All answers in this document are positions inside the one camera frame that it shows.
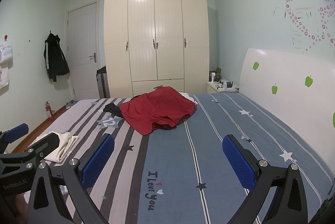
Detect folded white cloth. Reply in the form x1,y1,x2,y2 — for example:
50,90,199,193
29,131,79,163

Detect white nightstand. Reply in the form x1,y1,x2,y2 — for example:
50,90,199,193
207,81,240,94

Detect dark suitcase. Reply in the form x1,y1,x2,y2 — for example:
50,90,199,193
96,65,110,99

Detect black striped jacket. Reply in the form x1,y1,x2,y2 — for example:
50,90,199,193
44,32,71,82

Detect red fire extinguisher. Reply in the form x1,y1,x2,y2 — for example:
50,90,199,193
45,101,54,119

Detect white bed headboard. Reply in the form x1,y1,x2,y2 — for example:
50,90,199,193
239,48,335,169

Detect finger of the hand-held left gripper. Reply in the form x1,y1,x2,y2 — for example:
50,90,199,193
16,132,60,169
0,123,29,154

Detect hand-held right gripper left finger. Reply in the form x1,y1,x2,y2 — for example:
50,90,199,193
27,133,116,224

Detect cream wardrobe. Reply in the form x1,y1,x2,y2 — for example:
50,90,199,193
103,0,210,99

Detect pink flower wall stickers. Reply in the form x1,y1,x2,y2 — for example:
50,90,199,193
285,0,335,53

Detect white garment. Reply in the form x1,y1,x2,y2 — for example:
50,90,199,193
179,92,198,106

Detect white door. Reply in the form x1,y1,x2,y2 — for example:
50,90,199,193
67,2,98,101

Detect black garment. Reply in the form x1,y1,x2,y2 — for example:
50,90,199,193
103,103,123,118

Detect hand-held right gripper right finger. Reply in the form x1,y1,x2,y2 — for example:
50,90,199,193
222,134,308,224

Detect red garment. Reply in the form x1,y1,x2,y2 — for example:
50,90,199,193
119,86,197,136

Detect white red-printed plastic bag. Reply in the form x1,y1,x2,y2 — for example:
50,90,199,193
0,60,12,89

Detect striped bed sheet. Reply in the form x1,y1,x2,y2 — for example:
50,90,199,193
23,93,331,224

